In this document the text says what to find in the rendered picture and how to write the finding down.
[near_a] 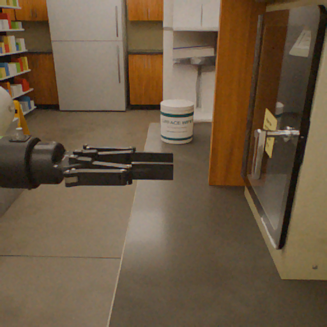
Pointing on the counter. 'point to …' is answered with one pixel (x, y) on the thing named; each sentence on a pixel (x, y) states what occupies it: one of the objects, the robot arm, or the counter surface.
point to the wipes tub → (177, 121)
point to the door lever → (264, 147)
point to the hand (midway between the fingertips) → (154, 165)
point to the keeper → (304, 143)
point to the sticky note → (269, 124)
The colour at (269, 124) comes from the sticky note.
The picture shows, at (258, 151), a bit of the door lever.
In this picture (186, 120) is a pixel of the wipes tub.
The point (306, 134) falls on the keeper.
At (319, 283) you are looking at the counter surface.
